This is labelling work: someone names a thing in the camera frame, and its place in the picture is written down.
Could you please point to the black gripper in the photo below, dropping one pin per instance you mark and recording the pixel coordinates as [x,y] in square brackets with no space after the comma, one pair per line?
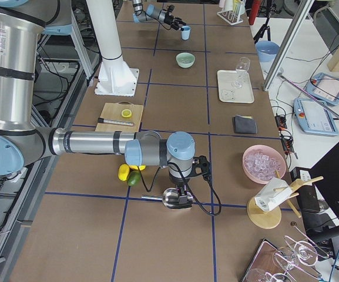
[178,183]
[167,19]

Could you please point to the light blue plastic cup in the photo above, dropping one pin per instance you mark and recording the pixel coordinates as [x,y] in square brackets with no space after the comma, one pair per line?
[185,32]

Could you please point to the light green bowl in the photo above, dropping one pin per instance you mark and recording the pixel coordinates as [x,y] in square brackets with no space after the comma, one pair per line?
[185,59]

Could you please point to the metal ice scoop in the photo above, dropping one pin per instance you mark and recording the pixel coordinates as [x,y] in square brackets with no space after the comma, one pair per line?
[170,199]

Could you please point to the pink bowl with ice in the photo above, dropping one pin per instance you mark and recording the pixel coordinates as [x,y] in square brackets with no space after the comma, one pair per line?
[261,163]

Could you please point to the large blue bowl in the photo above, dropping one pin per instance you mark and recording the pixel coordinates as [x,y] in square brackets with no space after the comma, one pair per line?
[266,50]

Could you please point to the green avocado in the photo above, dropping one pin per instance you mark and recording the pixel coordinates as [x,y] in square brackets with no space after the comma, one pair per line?
[133,178]

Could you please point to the whole yellow lemon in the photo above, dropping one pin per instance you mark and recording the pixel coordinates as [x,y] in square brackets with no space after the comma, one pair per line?
[123,172]

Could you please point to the clear wine glass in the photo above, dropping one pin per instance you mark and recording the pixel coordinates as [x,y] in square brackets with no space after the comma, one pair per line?
[242,69]

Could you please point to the red cylinder bottle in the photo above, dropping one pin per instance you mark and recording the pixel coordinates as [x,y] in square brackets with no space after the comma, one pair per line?
[254,11]

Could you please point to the cream bear print tray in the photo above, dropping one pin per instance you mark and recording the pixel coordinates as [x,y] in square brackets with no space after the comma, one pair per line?
[228,94]

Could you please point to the white box on stand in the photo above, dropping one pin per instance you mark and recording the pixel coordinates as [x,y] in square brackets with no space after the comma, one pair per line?
[272,194]

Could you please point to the grey yellow folded cloth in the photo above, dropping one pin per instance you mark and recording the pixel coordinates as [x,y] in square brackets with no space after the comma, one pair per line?
[244,125]

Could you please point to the lemon half slice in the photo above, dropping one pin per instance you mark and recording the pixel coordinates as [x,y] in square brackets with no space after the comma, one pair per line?
[126,113]

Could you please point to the wooden cutting board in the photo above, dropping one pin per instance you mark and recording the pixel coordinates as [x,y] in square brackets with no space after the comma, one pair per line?
[113,111]

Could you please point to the steel muddler black tip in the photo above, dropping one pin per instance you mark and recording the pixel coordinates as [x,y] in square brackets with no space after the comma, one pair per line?
[115,122]

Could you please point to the near teach pendant tablet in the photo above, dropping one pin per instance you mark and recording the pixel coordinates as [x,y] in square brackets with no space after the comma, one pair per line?
[313,118]

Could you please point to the teach pendant tablet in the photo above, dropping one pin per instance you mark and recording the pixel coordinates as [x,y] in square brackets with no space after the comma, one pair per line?
[324,87]
[313,118]

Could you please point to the far teach pendant tablet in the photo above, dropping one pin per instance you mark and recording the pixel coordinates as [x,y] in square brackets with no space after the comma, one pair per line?
[324,87]

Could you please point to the metal rod reacher tool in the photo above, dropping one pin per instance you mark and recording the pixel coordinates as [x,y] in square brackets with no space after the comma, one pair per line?
[308,95]

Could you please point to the white wire cup rack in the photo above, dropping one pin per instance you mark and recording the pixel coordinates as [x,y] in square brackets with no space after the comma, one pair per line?
[231,11]

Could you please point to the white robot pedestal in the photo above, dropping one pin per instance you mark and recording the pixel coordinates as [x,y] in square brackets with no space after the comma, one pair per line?
[115,77]

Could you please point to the black camera tripod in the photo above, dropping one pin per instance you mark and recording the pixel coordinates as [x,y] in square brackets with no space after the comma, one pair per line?
[270,9]

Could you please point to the aluminium frame post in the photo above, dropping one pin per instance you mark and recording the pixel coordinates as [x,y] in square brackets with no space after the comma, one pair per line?
[289,37]

